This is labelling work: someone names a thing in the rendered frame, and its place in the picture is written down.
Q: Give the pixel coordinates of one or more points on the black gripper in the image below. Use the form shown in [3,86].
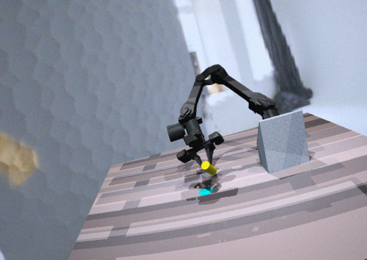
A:
[191,154]

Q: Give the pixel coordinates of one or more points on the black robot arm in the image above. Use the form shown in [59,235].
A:
[258,103]

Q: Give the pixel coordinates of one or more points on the cyan circle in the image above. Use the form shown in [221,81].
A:
[206,191]

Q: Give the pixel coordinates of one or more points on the yellow cylinder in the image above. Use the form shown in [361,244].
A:
[209,168]

